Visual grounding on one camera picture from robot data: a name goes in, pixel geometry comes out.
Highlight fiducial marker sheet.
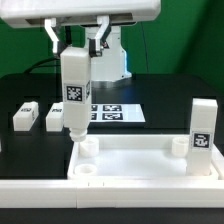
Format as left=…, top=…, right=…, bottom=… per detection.
left=91, top=104, right=145, bottom=123

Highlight black cable with connector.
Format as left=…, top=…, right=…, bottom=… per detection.
left=23, top=26, right=73, bottom=75

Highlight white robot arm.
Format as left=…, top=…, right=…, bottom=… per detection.
left=0, top=0, right=161, bottom=86

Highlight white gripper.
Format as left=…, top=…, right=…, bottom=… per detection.
left=0, top=0, right=161, bottom=57

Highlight white desk tabletop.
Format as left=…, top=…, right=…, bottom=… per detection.
left=67, top=135, right=224, bottom=180

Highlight white L-shaped wall fence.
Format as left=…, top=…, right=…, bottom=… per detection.
left=0, top=180, right=224, bottom=208

